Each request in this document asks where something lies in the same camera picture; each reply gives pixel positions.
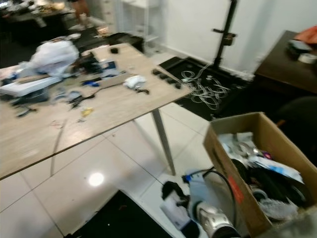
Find white paper trash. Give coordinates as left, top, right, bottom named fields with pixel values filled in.
left=162, top=196, right=197, bottom=232

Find small black floor mat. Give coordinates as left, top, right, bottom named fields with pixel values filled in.
left=67, top=190, right=174, bottom=238

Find brown cardboard box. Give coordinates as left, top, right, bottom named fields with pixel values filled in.
left=203, top=112, right=317, bottom=238

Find light wooden table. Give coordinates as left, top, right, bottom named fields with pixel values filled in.
left=0, top=43, right=192, bottom=179

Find blue white plastic package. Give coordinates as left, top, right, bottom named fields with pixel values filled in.
left=248, top=155, right=305, bottom=184

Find crumpled white paper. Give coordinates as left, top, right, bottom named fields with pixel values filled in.
left=124, top=75, right=147, bottom=90

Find small yellow item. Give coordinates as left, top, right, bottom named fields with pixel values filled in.
left=81, top=107, right=95, bottom=118

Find dark round chair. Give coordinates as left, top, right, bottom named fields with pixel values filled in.
left=275, top=96, right=317, bottom=159

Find dark brown side table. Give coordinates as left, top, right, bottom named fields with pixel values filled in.
left=253, top=30, right=317, bottom=102

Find black tripod stand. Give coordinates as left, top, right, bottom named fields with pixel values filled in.
left=211, top=0, right=239, bottom=70

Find white metal shelf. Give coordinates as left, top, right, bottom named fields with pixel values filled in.
left=121, top=0, right=163, bottom=50

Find long white box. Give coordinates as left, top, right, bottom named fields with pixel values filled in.
left=0, top=75, right=64, bottom=98

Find white plastic bag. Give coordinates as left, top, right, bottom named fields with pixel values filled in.
left=30, top=40, right=80, bottom=76

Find grey tape roll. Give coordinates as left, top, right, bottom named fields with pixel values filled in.
left=298, top=53, right=317, bottom=64

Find person's legs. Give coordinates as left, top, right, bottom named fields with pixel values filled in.
left=69, top=0, right=95, bottom=31

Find orange bag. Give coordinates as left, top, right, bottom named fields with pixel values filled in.
left=293, top=25, right=317, bottom=46

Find black cluttered table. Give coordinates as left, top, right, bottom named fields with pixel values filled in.
left=0, top=0, right=77, bottom=38

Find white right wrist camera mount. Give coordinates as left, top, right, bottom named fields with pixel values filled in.
left=183, top=170, right=216, bottom=209

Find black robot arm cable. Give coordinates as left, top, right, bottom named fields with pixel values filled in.
left=188, top=168, right=237, bottom=214

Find tangled white cables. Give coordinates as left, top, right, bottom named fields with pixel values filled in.
left=180, top=64, right=231, bottom=111

